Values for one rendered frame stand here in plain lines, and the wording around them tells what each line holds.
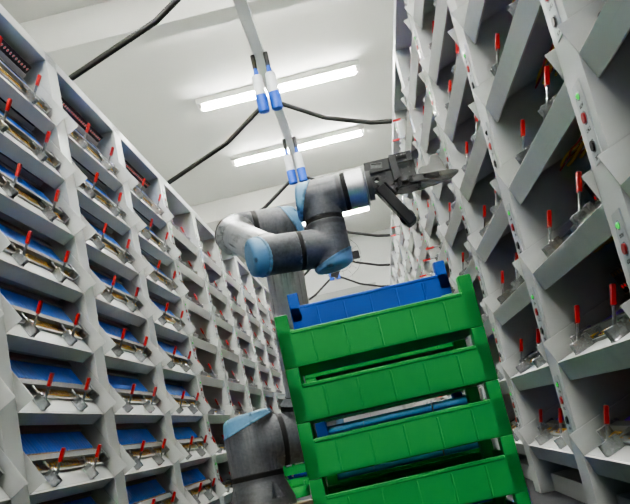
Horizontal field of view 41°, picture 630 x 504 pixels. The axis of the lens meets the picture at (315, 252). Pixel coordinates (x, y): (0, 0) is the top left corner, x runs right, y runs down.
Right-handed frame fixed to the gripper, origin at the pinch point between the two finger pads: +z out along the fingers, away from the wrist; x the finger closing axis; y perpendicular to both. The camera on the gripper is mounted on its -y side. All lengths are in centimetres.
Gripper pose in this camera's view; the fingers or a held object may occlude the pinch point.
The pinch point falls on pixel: (453, 174)
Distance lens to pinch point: 195.4
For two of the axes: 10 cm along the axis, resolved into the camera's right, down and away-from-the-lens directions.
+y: -2.1, -9.6, 2.0
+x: 0.9, 1.9, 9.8
